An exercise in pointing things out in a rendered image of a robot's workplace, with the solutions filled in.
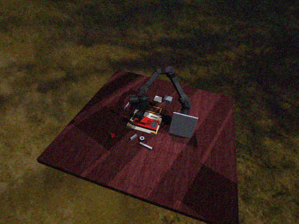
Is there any grey toy car wheel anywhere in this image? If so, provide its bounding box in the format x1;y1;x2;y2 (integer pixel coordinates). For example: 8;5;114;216
139;136;145;142

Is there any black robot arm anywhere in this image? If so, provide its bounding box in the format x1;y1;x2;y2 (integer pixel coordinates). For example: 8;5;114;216
129;66;192;115

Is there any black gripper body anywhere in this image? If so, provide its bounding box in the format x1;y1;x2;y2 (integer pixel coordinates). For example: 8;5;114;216
134;102;149;120

